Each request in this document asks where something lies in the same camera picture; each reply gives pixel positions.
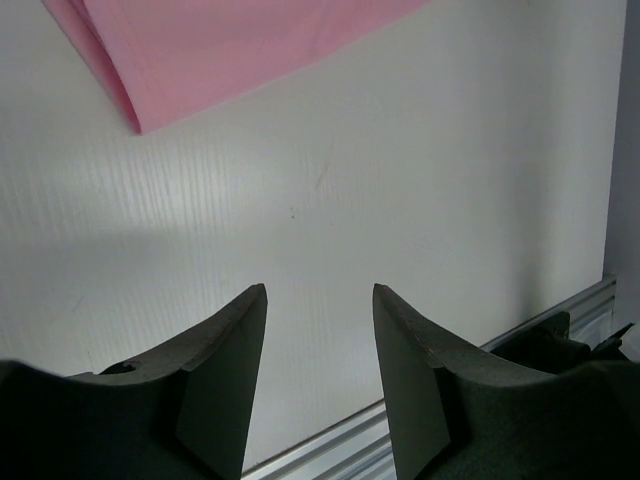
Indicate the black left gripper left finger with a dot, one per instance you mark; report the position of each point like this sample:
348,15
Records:
180,410

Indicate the pink t-shirt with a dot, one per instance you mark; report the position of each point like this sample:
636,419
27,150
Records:
164,61

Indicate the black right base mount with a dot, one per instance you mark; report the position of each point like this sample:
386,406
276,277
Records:
547,347

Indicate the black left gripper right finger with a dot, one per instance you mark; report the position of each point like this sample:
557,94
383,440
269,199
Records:
456,411

